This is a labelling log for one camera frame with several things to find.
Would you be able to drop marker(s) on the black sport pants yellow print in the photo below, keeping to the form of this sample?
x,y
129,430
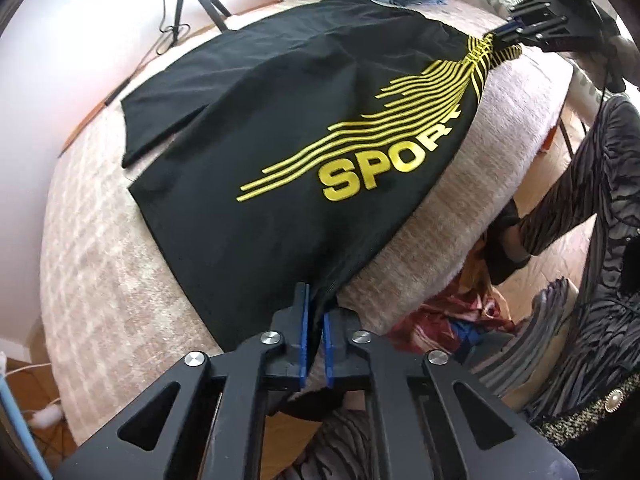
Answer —
x,y
293,149

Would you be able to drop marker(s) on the beige plaid blanket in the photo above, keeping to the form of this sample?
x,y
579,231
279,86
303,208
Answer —
x,y
114,316

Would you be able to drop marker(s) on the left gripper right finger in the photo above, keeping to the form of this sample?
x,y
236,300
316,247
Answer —
x,y
345,349

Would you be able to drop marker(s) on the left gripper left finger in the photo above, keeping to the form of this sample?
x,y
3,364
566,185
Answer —
x,y
286,365

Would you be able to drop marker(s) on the red patterned cloth on floor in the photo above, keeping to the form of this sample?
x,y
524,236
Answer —
x,y
460,316

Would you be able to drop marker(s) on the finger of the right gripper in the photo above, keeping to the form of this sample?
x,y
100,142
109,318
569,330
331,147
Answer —
x,y
518,30
526,7

